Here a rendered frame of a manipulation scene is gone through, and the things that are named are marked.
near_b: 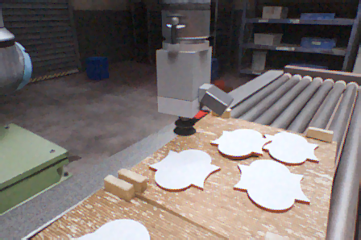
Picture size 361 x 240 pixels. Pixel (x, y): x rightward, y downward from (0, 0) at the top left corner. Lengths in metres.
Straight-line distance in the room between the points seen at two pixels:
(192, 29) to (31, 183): 0.44
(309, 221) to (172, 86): 0.30
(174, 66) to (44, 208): 0.33
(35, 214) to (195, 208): 0.27
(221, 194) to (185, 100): 0.18
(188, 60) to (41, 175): 0.39
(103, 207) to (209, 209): 0.17
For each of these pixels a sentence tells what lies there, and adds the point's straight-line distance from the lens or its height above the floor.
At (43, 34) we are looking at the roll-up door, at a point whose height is 0.83.
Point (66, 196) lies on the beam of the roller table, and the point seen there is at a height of 0.92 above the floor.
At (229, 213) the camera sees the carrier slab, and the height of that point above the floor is 0.94.
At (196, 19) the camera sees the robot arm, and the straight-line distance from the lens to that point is 0.38.
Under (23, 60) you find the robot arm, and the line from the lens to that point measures 0.68.
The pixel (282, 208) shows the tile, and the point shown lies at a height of 0.94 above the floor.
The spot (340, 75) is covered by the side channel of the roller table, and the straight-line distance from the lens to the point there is 1.45.
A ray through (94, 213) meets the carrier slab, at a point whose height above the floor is 0.94.
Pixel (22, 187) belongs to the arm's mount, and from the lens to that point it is 0.59.
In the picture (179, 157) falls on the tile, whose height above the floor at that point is 0.94.
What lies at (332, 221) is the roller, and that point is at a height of 0.92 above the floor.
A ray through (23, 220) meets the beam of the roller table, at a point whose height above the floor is 0.92.
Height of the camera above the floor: 1.23
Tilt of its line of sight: 24 degrees down
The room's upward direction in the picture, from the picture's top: straight up
